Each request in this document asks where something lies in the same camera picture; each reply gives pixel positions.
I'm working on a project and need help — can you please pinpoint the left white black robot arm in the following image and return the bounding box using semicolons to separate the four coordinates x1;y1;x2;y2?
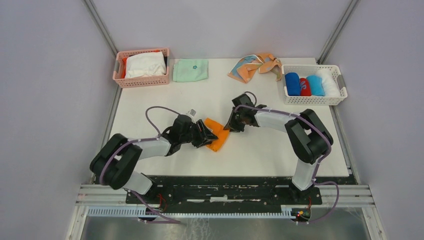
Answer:
89;114;218;204

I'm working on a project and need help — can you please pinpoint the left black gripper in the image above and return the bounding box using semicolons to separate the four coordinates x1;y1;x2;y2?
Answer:
180;119;219;149

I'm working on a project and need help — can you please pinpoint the white rolled towel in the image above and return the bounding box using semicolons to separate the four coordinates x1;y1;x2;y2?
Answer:
316;68;341;98

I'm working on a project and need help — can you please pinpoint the mint green folded towel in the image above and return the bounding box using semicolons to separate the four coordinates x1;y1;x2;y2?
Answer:
172;59;209;83

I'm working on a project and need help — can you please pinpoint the blue microfiber towel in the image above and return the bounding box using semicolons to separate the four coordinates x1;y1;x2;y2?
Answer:
284;72;301;97

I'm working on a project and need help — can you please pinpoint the white plastic basket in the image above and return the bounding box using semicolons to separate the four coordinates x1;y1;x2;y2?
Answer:
281;64;348;106

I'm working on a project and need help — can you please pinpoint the purple cable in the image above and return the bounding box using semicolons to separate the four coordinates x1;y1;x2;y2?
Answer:
99;106;186;225
234;91;340;225

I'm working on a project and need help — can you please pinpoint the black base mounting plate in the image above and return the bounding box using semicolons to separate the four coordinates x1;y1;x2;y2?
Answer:
94;174;357;215

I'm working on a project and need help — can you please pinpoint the light blue rolled towel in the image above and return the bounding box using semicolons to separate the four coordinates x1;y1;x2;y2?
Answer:
306;75;325;97

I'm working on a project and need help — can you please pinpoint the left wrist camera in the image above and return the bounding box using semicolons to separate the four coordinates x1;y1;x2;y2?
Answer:
186;109;197;120

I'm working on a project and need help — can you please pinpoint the pink plastic basket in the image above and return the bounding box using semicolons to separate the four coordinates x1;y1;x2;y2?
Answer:
112;47;170;88

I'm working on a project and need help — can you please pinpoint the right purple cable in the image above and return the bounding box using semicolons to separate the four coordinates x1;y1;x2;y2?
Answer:
234;91;340;225

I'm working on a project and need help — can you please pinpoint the white slotted cable duct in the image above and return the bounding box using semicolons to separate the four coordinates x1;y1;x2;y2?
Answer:
87;206;296;220

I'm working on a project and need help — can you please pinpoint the patterned peach towel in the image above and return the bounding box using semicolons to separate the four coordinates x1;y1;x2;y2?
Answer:
227;52;283;84

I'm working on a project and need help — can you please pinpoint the red rolled towel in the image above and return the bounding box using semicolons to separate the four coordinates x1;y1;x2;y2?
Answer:
299;78;312;97

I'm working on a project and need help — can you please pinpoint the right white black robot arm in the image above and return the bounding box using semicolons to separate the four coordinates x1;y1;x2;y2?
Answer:
224;93;334;204

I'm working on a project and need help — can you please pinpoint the white towel in pink basket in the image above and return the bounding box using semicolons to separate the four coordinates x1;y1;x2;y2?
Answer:
125;51;167;79

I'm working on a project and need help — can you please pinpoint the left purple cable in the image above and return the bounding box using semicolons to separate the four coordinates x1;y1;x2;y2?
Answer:
99;106;186;225

